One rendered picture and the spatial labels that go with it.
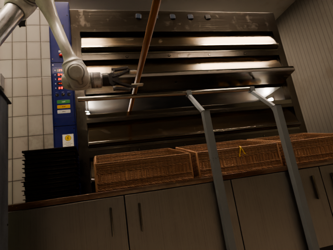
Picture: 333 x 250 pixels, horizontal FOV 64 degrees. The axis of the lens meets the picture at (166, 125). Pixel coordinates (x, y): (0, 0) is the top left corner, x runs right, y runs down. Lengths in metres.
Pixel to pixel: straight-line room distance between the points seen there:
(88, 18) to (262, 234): 2.05
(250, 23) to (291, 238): 1.95
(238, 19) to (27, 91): 1.97
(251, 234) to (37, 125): 1.57
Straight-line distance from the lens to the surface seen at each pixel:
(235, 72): 2.30
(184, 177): 1.54
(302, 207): 1.74
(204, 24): 2.63
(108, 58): 2.26
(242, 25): 2.79
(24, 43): 2.39
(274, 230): 1.70
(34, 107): 2.15
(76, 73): 1.32
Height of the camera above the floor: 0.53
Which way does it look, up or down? 14 degrees up
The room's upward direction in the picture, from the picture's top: 9 degrees counter-clockwise
